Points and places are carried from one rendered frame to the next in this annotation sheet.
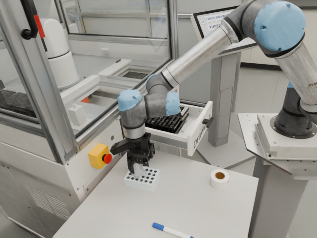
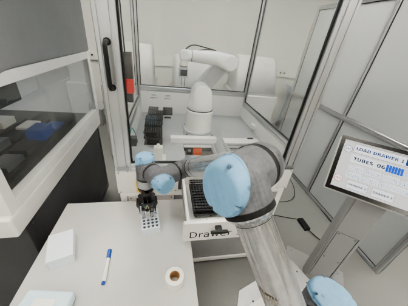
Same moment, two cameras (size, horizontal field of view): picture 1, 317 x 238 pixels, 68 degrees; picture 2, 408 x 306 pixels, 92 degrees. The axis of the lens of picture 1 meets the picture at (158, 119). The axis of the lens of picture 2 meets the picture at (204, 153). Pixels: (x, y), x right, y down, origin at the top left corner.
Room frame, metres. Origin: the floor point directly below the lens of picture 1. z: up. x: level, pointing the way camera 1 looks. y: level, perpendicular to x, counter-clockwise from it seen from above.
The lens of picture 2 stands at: (0.38, -0.54, 1.58)
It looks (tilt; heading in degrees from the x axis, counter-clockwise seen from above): 30 degrees down; 47
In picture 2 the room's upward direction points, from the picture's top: 7 degrees clockwise
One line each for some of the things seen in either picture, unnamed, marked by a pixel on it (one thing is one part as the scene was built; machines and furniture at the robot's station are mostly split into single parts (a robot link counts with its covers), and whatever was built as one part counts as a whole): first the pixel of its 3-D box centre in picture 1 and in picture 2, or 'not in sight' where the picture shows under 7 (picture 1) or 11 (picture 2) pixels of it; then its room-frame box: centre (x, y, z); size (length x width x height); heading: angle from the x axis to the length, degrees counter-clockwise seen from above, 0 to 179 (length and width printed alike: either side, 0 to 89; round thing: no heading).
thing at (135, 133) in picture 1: (134, 128); (146, 181); (0.66, 0.08, 1.03); 0.08 x 0.08 x 0.05
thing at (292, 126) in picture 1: (295, 116); not in sight; (0.84, -0.60, 0.88); 0.15 x 0.15 x 0.10
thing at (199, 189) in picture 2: (160, 118); (207, 197); (0.94, -0.01, 0.87); 0.22 x 0.18 x 0.06; 60
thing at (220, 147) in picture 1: (225, 100); (339, 245); (1.67, -0.56, 0.51); 0.50 x 0.45 x 1.02; 21
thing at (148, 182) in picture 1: (142, 177); (150, 220); (0.66, 0.09, 0.78); 0.12 x 0.08 x 0.04; 68
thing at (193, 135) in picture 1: (201, 126); (216, 229); (0.84, -0.18, 0.87); 0.29 x 0.02 x 0.11; 150
